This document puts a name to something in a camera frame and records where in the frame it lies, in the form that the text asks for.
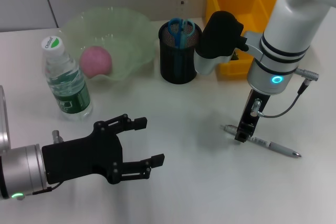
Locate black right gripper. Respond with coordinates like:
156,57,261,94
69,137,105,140
234,89,271,144

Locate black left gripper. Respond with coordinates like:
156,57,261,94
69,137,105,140
41,113,166,185

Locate grey pen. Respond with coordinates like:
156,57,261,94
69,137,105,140
221,123,302,158

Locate clear green-label water bottle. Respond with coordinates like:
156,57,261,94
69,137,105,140
40,36,93,122

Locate pink peach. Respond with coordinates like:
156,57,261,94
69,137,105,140
79,46,113,79

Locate blue scissors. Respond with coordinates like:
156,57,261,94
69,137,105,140
167,18,196,77

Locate transparent plastic ruler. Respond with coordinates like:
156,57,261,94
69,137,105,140
175,0,190,36

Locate black mesh pen holder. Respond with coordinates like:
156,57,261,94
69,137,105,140
158,18,203,84

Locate translucent green fruit bowl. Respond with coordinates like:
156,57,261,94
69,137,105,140
59,7,158,82

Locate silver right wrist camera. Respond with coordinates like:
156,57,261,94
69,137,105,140
194,10,249,76

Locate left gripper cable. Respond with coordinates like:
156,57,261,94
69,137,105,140
31,129,64,196

